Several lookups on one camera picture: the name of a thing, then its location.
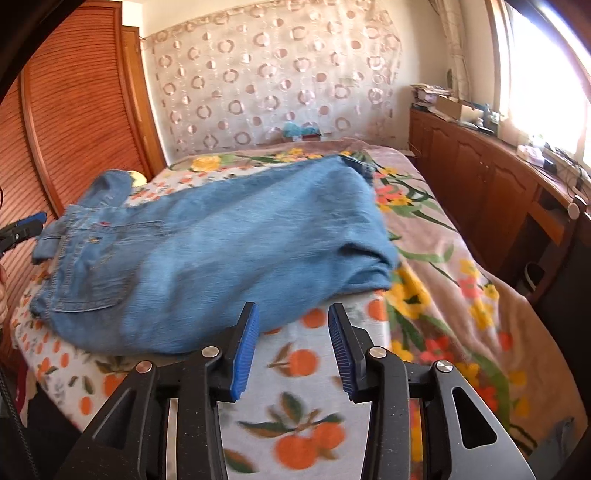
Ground pink floral blanket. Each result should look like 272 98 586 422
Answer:
166 138 575 462

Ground cardboard box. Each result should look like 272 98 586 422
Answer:
434 95 476 123

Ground circle pattern wall cloth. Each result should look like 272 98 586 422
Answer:
141 0 409 160

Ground beige window curtain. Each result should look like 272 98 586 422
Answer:
434 0 472 102

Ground window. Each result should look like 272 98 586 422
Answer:
496 0 591 171

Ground wooden louvered wardrobe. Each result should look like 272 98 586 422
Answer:
0 0 167 315

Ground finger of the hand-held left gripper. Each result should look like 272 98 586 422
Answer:
0 226 43 252
0 211 48 237

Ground wooden cabinet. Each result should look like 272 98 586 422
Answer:
409 106 591 296

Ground teal packet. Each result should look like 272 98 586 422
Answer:
281 122 321 141

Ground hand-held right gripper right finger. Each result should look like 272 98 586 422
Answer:
327 303 536 480

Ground blue denim pants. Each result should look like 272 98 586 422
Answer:
30 154 402 356

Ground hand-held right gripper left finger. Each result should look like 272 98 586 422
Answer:
55 302 262 480

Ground black bin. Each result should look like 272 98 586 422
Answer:
524 262 550 292

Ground black braided cable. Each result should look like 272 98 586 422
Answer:
0 364 38 480

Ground grey blue cloth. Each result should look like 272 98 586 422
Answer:
526 418 575 467

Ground stack of papers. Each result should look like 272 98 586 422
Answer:
411 83 451 104

